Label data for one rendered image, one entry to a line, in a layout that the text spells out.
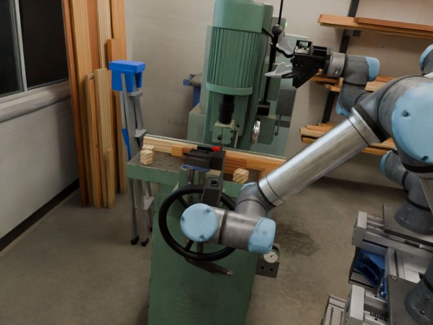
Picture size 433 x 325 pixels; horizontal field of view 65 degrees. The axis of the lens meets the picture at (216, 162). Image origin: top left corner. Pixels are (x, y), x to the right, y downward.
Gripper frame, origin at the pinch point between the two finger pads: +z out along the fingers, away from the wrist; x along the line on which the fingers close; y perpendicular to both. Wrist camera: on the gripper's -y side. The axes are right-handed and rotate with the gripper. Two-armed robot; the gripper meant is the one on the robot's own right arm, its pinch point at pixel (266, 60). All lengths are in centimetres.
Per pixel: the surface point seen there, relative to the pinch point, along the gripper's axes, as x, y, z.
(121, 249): 40, -137, 73
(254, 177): 27.1, -33.6, -2.8
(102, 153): -22, -128, 108
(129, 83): -32, -58, 74
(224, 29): -4.8, 6.2, 15.5
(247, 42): -3.6, 3.4, 7.2
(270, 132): 0.8, -38.8, -6.4
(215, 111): 1.7, -29.1, 17.6
